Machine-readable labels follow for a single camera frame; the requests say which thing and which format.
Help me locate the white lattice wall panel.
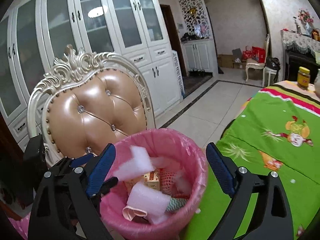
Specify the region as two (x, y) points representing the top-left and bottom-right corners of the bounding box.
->
(178, 0), (208, 39)

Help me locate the lace piano cover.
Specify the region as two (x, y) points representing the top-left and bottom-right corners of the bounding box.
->
(280, 30), (320, 56)

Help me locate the black bag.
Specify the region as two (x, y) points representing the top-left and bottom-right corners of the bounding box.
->
(265, 57), (281, 71)

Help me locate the white foam sheet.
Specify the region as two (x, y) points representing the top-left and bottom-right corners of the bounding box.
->
(127, 182), (171, 225)
(150, 155), (181, 171)
(114, 146), (156, 181)

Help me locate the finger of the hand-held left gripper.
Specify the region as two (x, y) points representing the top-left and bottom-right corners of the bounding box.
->
(69, 153), (95, 168)
(96, 177), (119, 200)

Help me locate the dark clutter pile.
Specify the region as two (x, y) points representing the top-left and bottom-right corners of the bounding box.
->
(180, 32), (198, 42)

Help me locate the black piano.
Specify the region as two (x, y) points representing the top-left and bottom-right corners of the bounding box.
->
(285, 49), (320, 83)

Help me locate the white ceramic jar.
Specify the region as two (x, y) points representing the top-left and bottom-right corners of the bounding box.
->
(313, 71), (320, 93)

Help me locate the open grey carton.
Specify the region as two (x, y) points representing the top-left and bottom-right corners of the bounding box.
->
(232, 48), (247, 69)

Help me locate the flower vase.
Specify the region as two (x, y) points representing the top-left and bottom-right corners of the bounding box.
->
(297, 9), (314, 34)

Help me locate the dark floor rug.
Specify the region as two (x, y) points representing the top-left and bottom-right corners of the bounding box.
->
(183, 74), (213, 93)

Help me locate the green printed tablecloth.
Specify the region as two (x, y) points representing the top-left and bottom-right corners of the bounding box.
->
(180, 80), (320, 240)

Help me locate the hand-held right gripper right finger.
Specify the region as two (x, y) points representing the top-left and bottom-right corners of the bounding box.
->
(205, 142), (294, 240)

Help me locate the beige printed carton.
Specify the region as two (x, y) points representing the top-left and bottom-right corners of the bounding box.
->
(143, 169), (161, 191)

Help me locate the pink lined waste bin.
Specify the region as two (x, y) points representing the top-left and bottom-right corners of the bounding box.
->
(99, 128), (209, 240)

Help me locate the tall white glass-door cabinet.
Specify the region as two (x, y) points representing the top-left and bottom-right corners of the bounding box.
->
(0, 0), (182, 143)

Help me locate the teal patterned wrapper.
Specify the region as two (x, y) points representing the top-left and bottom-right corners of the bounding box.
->
(166, 197), (188, 213)

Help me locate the white dining chair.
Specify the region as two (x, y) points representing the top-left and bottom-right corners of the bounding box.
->
(245, 34), (271, 83)

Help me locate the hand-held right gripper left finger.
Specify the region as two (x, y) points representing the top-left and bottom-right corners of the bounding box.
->
(27, 143), (117, 240)

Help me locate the pink foam fruit net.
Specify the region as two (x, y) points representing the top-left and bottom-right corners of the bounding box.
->
(160, 169), (181, 193)

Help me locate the white lattice board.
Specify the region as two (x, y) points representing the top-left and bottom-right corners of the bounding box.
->
(171, 50), (185, 99)

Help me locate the yellow lid jar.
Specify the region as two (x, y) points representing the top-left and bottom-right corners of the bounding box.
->
(297, 67), (311, 89)

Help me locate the brown cardboard box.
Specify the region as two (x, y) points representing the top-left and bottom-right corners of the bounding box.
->
(217, 54), (234, 68)

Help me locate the ornate beige leather chair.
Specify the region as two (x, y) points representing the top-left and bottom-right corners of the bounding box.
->
(27, 44), (156, 165)

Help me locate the beige paper box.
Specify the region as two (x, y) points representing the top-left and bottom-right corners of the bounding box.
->
(122, 204), (147, 221)

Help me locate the white shoe cabinet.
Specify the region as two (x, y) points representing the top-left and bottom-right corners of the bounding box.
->
(181, 39), (217, 77)

